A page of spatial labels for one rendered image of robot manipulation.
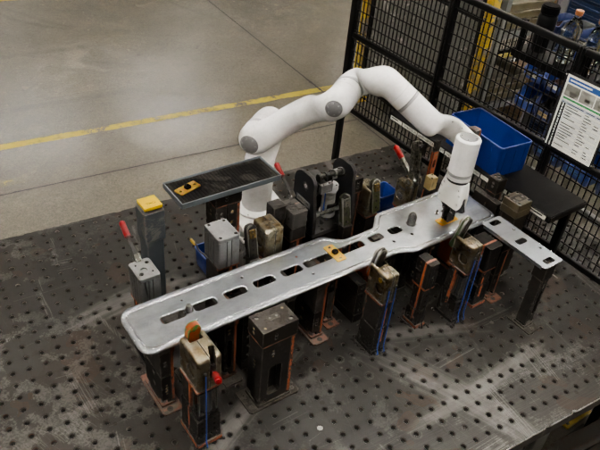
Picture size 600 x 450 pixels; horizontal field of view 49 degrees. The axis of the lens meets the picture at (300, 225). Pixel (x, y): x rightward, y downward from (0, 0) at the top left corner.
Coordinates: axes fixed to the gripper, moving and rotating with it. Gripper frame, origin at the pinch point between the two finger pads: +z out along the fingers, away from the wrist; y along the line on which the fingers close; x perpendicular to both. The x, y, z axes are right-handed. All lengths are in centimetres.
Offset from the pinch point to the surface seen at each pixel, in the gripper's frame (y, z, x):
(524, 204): 11.8, -2.8, 26.3
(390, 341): 15.6, 32.7, -33.6
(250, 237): -18, -5, -72
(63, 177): -239, 103, -68
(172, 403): 1, 32, -109
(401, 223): -6.6, 2.8, -15.9
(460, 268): 16.9, 8.9, -8.3
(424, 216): -5.8, 2.8, -5.4
